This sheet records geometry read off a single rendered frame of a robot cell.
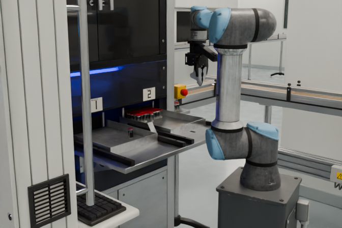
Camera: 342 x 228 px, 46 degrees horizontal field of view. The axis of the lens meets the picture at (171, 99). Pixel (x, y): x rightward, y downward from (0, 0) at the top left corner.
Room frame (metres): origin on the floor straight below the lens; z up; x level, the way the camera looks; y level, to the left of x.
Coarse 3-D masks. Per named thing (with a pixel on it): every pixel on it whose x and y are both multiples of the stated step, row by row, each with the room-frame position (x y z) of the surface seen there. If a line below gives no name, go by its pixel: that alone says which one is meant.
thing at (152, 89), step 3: (144, 90) 1.98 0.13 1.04; (147, 90) 1.99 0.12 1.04; (153, 90) 2.03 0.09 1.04; (144, 93) 1.98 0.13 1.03; (147, 93) 1.99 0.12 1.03; (153, 93) 2.03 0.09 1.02; (144, 96) 1.98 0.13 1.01; (147, 96) 1.99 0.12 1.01; (150, 96) 2.01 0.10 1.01; (153, 96) 2.03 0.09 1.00; (144, 99) 1.98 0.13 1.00; (147, 99) 1.99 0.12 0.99; (150, 99) 2.01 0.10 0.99
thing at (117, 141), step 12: (108, 120) 1.89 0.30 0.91; (96, 132) 1.79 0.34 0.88; (108, 132) 1.79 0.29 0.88; (120, 132) 1.79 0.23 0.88; (144, 132) 1.72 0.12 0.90; (96, 144) 1.54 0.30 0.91; (108, 144) 1.62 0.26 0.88; (120, 144) 1.52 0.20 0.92; (132, 144) 1.57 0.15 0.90; (144, 144) 1.62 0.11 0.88
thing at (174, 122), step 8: (168, 112) 2.08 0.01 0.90; (176, 112) 2.05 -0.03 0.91; (120, 120) 1.95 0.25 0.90; (128, 120) 1.91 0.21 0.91; (160, 120) 2.01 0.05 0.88; (168, 120) 2.01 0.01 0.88; (176, 120) 2.01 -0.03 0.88; (184, 120) 2.01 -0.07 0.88; (192, 120) 1.98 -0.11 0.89; (200, 120) 1.90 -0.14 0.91; (160, 128) 1.77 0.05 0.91; (168, 128) 1.75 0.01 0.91; (176, 128) 1.76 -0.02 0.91; (184, 128) 1.81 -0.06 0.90; (192, 128) 1.85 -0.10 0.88
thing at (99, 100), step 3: (93, 99) 1.75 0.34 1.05; (96, 99) 1.76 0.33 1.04; (99, 99) 1.77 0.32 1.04; (93, 102) 1.75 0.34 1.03; (99, 102) 1.77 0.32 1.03; (93, 105) 1.75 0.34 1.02; (99, 105) 1.77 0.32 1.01; (93, 108) 1.75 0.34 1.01; (99, 108) 1.77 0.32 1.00; (93, 111) 1.75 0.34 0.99
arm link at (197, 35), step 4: (192, 32) 1.86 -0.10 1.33; (196, 32) 1.85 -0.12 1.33; (200, 32) 1.85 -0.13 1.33; (204, 32) 1.86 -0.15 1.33; (192, 36) 1.86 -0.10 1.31; (196, 36) 1.85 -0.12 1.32; (200, 36) 1.85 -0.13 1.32; (204, 36) 1.86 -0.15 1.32; (196, 40) 1.86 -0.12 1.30; (200, 40) 1.86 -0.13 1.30; (204, 40) 1.87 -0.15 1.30
